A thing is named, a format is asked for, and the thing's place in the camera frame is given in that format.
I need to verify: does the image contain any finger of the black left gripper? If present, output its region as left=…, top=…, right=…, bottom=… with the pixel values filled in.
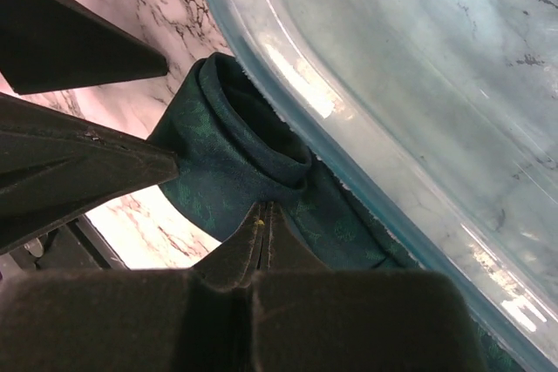
left=1, top=94, right=178, bottom=254
left=1, top=0, right=168, bottom=95

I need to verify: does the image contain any clear blue plastic tub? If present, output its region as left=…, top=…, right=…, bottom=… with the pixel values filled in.
left=207, top=0, right=557, bottom=371

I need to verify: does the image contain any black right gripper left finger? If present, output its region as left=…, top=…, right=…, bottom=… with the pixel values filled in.
left=192, top=203, right=267, bottom=291

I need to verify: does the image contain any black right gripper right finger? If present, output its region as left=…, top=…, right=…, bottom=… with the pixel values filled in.
left=261, top=202, right=330, bottom=273

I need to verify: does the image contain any dark green necktie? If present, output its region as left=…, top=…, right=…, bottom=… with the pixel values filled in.
left=147, top=51, right=524, bottom=372

